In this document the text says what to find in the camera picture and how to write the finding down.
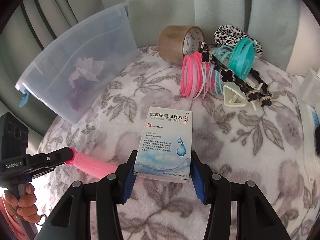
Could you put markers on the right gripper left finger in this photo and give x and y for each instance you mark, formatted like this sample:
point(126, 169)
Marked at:
point(70, 218)

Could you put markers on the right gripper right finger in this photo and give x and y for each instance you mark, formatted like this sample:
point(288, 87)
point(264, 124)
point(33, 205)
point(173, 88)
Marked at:
point(256, 218)

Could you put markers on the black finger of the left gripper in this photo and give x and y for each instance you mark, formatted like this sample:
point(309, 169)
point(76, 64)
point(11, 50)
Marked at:
point(41, 164)

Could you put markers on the pink hair roller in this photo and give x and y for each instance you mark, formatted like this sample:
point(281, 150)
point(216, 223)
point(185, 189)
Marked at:
point(91, 166)

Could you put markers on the white ear drops box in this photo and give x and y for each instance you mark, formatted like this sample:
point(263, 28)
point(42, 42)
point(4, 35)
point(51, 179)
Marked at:
point(164, 151)

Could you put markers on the pink plastic bangles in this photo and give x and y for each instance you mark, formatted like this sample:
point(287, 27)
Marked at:
point(198, 78)

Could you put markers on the person left hand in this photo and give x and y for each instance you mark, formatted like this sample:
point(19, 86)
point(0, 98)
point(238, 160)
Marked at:
point(24, 207)

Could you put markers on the floral grey white blanket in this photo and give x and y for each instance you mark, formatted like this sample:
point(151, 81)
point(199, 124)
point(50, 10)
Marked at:
point(241, 144)

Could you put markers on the clear plastic storage bin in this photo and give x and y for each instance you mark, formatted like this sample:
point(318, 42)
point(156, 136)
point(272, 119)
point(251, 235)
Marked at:
point(70, 73)

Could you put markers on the crumpled paper in bin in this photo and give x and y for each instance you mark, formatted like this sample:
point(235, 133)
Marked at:
point(86, 71)

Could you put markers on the cream hair claw clip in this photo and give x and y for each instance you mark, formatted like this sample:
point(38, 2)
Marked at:
point(234, 97)

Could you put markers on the black clover headband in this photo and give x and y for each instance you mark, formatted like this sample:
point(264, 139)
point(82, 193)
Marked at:
point(253, 94)

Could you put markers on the teal plastic bangles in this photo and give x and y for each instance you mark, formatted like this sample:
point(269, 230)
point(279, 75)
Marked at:
point(233, 64)

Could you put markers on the brown packing tape roll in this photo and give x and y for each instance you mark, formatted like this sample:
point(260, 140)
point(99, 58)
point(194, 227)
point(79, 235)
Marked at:
point(177, 41)

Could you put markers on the black white leopard scrunchie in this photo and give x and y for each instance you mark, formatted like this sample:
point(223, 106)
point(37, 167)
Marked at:
point(229, 35)

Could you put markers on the green curtain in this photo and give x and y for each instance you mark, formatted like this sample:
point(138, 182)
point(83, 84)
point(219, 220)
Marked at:
point(33, 24)

